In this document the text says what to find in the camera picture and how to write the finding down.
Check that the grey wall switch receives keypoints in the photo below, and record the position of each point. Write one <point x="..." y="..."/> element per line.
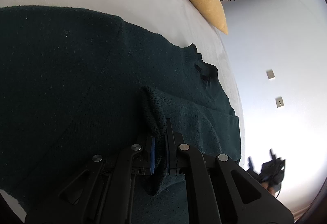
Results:
<point x="270" y="74"/>

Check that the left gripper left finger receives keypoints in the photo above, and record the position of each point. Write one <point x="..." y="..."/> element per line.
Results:
<point x="102" y="192"/>

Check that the grey wall socket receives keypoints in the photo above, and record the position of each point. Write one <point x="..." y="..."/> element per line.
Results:
<point x="279" y="102"/>

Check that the dark green knit sweater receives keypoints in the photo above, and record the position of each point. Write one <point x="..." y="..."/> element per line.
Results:
<point x="77" y="83"/>

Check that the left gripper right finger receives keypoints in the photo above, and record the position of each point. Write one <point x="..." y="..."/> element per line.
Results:
<point x="218" y="189"/>

